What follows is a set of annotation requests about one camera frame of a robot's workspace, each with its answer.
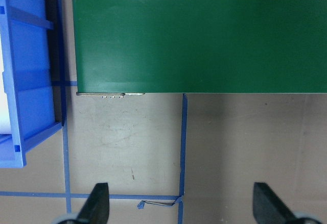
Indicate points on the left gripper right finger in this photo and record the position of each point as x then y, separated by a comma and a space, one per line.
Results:
267, 207

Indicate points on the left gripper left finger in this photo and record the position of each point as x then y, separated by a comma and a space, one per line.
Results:
96, 207

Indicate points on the blue bin with buttons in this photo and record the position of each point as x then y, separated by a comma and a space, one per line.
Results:
26, 78

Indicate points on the white foam pad source bin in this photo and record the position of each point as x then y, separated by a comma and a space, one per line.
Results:
5, 117

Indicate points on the green conveyor belt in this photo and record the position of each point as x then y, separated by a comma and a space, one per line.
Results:
200, 46

